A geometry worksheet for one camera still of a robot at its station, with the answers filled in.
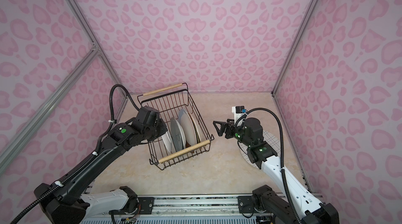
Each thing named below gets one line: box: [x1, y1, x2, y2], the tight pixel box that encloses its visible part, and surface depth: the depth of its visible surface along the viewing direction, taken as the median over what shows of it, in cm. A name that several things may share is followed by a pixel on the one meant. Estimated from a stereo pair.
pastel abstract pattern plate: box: [177, 108, 198, 147], surface depth 85 cm
